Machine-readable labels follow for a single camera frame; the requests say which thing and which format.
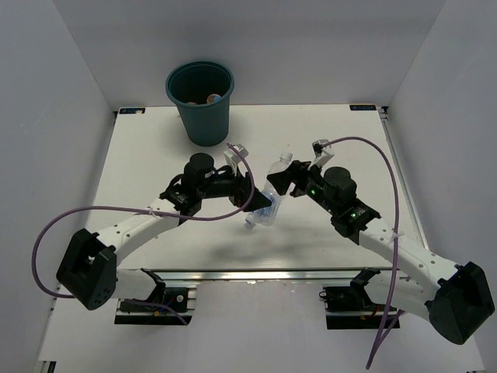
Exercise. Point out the right blue table label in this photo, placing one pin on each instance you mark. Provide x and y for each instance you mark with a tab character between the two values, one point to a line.
362	107

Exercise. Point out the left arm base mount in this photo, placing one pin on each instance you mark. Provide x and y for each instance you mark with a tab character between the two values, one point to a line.
167	305

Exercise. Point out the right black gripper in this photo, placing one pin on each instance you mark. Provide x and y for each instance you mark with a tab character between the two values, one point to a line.
296	172

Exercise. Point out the clear plastic bottle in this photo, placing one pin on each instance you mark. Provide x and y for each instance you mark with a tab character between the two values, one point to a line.
281	164

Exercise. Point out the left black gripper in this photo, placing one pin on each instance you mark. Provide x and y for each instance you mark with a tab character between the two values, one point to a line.
242	192

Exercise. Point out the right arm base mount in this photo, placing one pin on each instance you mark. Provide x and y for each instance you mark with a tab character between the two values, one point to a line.
349	307

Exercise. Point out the blue label crushed bottle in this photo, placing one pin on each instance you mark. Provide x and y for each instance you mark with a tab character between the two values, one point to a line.
266	215

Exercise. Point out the dark green plastic bin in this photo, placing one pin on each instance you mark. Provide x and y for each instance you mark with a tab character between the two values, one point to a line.
206	125

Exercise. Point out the blue table label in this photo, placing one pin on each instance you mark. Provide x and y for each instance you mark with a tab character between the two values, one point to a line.
131	111
362	107

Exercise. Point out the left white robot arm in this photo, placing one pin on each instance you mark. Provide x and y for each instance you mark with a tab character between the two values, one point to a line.
90	268

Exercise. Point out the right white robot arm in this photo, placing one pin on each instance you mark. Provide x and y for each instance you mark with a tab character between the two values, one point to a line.
454	299

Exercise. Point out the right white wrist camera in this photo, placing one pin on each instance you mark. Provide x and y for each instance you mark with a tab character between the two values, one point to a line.
323	153

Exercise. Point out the left blue table label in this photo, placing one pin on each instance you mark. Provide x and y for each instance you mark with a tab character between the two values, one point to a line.
131	111

